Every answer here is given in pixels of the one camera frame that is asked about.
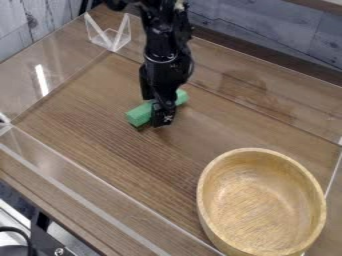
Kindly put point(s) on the clear acrylic tray walls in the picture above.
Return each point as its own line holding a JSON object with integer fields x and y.
{"x": 118, "y": 185}

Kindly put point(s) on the green rectangular block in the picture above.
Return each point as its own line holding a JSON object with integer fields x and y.
{"x": 138, "y": 115}

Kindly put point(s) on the wooden bowl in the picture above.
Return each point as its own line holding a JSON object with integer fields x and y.
{"x": 260, "y": 204}

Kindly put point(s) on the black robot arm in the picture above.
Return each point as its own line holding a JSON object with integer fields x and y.
{"x": 165, "y": 25}

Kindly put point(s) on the clear acrylic corner bracket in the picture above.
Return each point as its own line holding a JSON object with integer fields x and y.
{"x": 110, "y": 39}

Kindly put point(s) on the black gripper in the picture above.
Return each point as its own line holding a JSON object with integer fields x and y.
{"x": 161, "y": 75}

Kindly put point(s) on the black table frame leg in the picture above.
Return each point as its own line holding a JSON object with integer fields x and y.
{"x": 45, "y": 245}

